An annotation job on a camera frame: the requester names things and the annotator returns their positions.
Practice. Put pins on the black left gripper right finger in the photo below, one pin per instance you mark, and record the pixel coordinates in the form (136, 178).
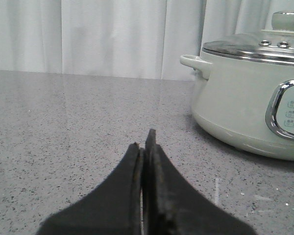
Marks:
(171, 206)

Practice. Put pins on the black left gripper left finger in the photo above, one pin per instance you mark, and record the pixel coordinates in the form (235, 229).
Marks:
(112, 208)

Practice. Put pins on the glass pot lid steel rim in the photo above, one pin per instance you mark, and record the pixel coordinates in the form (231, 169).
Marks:
(274, 46)

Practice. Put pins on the pale green electric cooking pot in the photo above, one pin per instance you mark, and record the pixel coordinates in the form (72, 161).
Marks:
(245, 103)

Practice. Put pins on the white pleated curtain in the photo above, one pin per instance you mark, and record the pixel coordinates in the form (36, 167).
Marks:
(121, 38)

